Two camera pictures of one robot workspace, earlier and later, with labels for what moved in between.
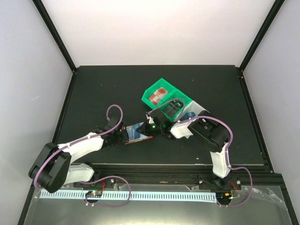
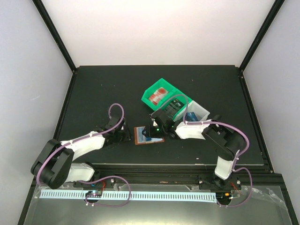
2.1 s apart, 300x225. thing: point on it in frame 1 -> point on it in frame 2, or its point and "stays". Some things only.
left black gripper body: [120, 140] stays
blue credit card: [191, 115] stays
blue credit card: [131, 131] -> [142, 138]
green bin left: [156, 95] stays
